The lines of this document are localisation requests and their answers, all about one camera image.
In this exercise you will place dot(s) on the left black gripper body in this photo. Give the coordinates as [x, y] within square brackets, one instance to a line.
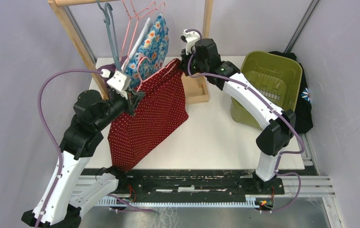
[117, 103]

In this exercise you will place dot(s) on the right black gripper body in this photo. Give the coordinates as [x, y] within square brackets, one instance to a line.
[198, 65]

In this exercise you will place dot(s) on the purple garment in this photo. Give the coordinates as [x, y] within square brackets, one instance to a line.
[112, 68]

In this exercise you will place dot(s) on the red polka dot skirt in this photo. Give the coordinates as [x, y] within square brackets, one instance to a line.
[159, 114]

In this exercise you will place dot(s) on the blue floral garment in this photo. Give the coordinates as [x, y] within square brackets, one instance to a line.
[151, 54]

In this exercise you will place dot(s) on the white garment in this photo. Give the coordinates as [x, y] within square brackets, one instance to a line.
[139, 41]

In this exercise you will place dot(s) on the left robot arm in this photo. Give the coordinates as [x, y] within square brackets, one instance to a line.
[57, 207]

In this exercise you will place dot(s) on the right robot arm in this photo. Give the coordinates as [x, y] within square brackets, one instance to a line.
[277, 125]

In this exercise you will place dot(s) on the grey blue hanger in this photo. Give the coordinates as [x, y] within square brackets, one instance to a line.
[111, 32]

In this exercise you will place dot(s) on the wooden clothes rack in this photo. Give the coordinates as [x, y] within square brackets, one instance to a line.
[196, 90]

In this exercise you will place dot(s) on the green plastic basket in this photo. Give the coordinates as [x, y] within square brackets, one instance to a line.
[275, 75]

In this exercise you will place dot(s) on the black floral cloth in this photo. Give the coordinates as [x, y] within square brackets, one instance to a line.
[303, 107]

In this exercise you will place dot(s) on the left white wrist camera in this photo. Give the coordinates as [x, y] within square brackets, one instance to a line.
[119, 82]

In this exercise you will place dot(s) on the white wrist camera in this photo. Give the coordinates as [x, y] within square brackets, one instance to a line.
[119, 82]
[190, 37]

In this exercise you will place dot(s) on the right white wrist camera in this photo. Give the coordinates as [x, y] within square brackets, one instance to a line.
[190, 37]

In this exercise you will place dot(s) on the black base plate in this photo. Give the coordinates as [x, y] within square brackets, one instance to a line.
[193, 186]

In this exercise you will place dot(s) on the white cable comb strip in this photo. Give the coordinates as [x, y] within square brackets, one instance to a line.
[250, 202]

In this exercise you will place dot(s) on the aluminium rail frame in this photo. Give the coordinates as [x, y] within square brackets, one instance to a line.
[302, 187]

